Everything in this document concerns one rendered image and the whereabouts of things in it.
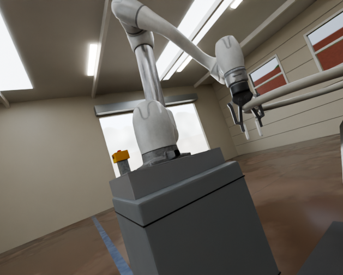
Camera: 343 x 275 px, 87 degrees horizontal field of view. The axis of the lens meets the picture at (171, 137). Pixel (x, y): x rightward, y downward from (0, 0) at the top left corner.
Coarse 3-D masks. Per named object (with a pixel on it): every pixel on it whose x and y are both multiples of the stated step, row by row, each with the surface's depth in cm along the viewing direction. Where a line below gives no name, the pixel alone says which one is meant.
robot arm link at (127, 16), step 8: (120, 0) 85; (128, 0) 84; (112, 8) 88; (120, 8) 85; (128, 8) 83; (136, 8) 83; (120, 16) 88; (128, 16) 85; (128, 24) 90; (128, 32) 96; (136, 32) 95
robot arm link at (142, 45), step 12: (132, 36) 98; (144, 36) 98; (132, 48) 102; (144, 48) 98; (144, 60) 97; (144, 72) 96; (156, 72) 98; (144, 84) 97; (156, 84) 95; (156, 96) 94
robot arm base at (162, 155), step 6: (156, 150) 67; (162, 150) 67; (168, 150) 68; (174, 150) 67; (144, 156) 70; (150, 156) 67; (156, 156) 67; (162, 156) 66; (168, 156) 66; (174, 156) 63; (180, 156) 69; (144, 162) 70; (150, 162) 63; (156, 162) 63; (162, 162) 64; (138, 168) 74
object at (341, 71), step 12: (324, 72) 49; (336, 72) 48; (288, 84) 54; (300, 84) 52; (312, 84) 51; (336, 84) 79; (264, 96) 60; (276, 96) 57; (300, 96) 89; (312, 96) 86; (252, 108) 69; (264, 108) 91
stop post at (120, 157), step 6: (126, 150) 155; (114, 156) 152; (120, 156) 151; (126, 156) 154; (114, 162) 155; (120, 162) 152; (126, 162) 154; (120, 168) 152; (126, 168) 153; (120, 174) 155
